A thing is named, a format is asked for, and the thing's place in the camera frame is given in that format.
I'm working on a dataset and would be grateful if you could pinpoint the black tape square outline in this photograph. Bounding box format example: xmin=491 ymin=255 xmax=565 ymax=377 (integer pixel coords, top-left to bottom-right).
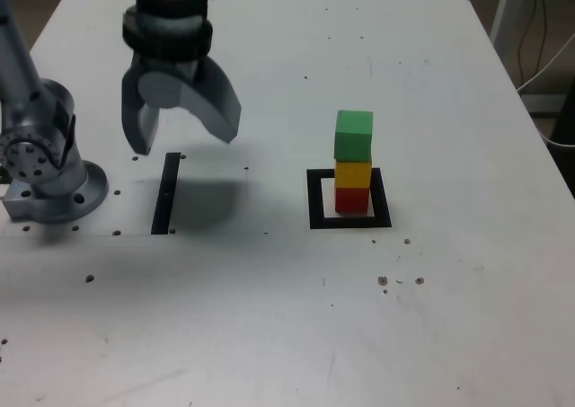
xmin=305 ymin=167 xmax=393 ymax=231

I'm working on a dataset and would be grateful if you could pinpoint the yellow cube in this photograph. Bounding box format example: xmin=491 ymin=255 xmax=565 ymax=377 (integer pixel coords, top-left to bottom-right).
xmin=334 ymin=158 xmax=373 ymax=190

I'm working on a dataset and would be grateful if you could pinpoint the white metal post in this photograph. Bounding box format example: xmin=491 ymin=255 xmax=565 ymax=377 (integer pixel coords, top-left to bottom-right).
xmin=489 ymin=0 xmax=516 ymax=44

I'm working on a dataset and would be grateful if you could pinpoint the red cube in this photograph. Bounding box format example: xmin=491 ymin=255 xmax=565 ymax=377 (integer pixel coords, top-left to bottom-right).
xmin=334 ymin=186 xmax=371 ymax=214

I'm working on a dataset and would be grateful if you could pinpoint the thin black cable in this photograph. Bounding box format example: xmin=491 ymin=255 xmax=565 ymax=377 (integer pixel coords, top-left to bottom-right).
xmin=517 ymin=0 xmax=548 ymax=81

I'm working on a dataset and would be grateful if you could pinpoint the black tape strip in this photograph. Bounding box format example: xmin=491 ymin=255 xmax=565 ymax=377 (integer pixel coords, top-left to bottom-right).
xmin=150 ymin=152 xmax=181 ymax=235

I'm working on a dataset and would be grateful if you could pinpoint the green cube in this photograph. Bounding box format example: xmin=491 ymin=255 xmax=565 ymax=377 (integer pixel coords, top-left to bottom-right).
xmin=333 ymin=110 xmax=375 ymax=162

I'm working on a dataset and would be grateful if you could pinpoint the white cable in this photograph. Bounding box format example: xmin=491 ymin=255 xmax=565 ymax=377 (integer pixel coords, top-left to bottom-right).
xmin=538 ymin=128 xmax=575 ymax=148
xmin=516 ymin=33 xmax=575 ymax=93

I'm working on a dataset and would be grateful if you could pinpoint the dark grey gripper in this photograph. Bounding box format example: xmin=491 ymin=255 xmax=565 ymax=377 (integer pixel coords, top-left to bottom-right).
xmin=121 ymin=52 xmax=243 ymax=157

